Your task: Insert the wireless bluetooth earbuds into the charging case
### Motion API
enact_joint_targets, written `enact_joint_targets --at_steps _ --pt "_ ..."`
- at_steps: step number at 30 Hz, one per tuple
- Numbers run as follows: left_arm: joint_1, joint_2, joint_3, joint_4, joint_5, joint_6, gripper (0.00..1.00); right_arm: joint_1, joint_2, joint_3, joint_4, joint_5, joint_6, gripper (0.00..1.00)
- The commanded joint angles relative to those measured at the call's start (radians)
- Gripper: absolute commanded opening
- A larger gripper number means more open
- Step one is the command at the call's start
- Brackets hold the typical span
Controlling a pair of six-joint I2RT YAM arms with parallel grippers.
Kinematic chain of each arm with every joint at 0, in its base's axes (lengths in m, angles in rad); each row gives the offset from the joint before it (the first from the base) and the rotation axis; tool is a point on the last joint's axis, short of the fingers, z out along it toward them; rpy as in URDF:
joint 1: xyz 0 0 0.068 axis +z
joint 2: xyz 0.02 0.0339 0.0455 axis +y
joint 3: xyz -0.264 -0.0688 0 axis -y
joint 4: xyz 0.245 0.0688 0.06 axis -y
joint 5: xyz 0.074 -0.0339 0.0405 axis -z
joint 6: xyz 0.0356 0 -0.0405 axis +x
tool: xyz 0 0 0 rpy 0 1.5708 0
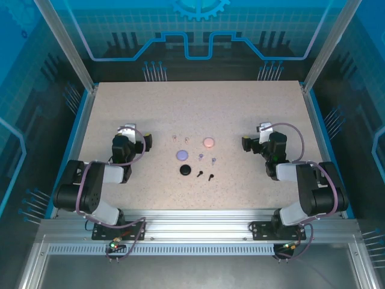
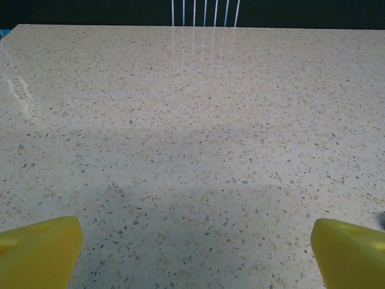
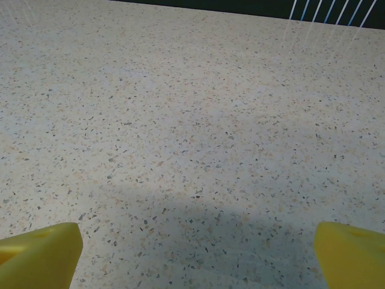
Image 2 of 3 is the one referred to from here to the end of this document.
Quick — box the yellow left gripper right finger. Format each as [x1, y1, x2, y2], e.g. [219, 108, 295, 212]
[310, 218, 385, 289]

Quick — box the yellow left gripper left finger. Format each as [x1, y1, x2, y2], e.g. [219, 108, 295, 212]
[0, 216, 84, 289]

